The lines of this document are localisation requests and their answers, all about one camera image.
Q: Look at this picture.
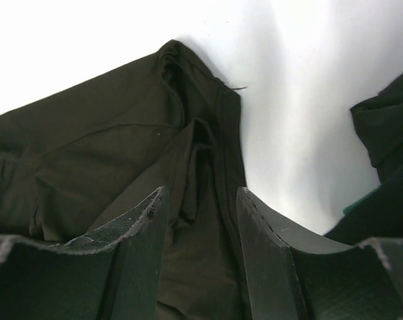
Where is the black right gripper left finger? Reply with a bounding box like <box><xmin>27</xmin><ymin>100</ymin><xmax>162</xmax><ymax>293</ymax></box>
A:
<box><xmin>0</xmin><ymin>187</ymin><xmax>169</xmax><ymax>319</ymax></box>

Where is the black t-shirt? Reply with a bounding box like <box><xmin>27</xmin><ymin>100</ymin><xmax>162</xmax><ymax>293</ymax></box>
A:
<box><xmin>0</xmin><ymin>40</ymin><xmax>251</xmax><ymax>319</ymax></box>

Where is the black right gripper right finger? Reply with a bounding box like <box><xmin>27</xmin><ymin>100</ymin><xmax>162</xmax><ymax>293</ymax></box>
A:
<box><xmin>237</xmin><ymin>187</ymin><xmax>403</xmax><ymax>319</ymax></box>

